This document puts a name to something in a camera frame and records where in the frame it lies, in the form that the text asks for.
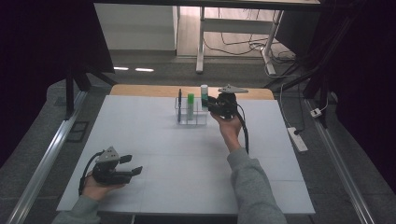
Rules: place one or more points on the blue pen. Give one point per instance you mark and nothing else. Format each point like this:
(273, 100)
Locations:
(179, 105)

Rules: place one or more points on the clear acrylic pen holder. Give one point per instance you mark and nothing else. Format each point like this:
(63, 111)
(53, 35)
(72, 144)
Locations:
(199, 119)

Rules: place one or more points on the person's right hand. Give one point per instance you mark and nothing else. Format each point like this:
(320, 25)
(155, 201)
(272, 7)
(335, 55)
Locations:
(230, 130)

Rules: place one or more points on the person's left hand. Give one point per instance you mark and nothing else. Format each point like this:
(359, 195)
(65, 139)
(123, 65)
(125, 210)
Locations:
(96, 189)

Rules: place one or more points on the white green glue stick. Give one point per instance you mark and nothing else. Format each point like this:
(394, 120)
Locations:
(204, 91)

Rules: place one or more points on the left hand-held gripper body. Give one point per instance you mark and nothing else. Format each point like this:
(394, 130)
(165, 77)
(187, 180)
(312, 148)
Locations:
(109, 175)

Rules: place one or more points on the dark floor hatch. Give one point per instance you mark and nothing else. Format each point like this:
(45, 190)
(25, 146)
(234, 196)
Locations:
(77, 131)

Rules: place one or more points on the black curtain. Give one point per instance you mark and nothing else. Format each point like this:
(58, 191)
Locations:
(367, 62)
(37, 46)

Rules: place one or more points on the green highlighter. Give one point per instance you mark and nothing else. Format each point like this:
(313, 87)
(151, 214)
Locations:
(190, 104)

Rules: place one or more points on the small white adapter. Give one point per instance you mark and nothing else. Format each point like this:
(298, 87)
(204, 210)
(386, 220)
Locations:
(316, 112)

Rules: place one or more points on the white desk frame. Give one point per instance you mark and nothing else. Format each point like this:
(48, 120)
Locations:
(236, 25)

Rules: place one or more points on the aluminium rail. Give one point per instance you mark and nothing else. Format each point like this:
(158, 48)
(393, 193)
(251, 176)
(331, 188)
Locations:
(46, 165)
(342, 171)

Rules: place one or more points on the white power strip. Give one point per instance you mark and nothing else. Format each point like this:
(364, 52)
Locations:
(297, 139)

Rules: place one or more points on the black stand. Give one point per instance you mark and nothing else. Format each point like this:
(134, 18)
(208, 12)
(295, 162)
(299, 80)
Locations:
(323, 93)
(69, 99)

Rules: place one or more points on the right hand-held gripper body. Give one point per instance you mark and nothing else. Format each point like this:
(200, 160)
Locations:
(225, 104)

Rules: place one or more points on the wooden table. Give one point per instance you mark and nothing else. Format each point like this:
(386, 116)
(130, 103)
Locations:
(149, 90)

